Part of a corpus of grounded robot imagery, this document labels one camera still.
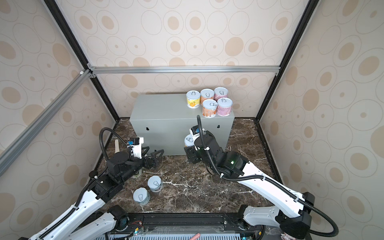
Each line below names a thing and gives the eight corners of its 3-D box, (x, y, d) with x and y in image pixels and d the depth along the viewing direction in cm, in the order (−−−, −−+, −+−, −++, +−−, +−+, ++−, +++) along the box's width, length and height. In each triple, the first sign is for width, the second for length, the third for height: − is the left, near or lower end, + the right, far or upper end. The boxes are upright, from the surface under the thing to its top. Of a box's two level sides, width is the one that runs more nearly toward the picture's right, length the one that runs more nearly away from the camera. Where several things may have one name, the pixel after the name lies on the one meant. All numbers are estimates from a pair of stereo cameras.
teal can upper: (148, 192, 85) (146, 188, 81) (151, 179, 90) (148, 175, 86) (161, 192, 85) (159, 188, 81) (163, 179, 90) (161, 175, 86)
